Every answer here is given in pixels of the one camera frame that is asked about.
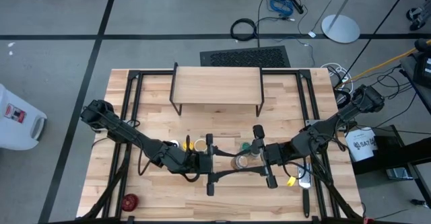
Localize silver flat device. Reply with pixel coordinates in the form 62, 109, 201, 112
386, 167, 414, 181

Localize black side stand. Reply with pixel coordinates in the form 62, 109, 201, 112
350, 124, 431, 184

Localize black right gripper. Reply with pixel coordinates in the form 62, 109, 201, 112
244, 125, 291, 189

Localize metal grater with black handle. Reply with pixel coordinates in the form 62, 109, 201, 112
298, 163, 313, 219

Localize blue coiled cable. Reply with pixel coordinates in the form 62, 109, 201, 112
268, 0, 295, 17

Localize wooden shelf with black legs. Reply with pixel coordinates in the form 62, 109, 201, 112
169, 61, 265, 117

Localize small wooden-lid spice jar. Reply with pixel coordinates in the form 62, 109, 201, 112
230, 154, 251, 171

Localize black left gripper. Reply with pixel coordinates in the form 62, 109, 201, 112
183, 133, 246, 196

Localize white cable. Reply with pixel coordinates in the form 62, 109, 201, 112
319, 62, 354, 96

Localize red round object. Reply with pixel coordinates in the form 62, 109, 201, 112
121, 193, 139, 213

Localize black coiled cable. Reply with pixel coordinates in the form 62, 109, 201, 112
230, 17, 259, 42

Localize white plastic bin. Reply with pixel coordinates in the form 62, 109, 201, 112
0, 82, 48, 151

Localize tan-lid furikake seasoning jar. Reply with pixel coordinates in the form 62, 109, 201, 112
194, 138, 208, 153

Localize silver floor lamp stand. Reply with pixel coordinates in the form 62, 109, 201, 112
321, 0, 363, 44

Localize thin black pole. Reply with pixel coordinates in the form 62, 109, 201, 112
336, 0, 416, 83

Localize black power strip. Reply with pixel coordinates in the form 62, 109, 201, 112
290, 0, 305, 15

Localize small black floor object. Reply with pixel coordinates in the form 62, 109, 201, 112
409, 198, 430, 208

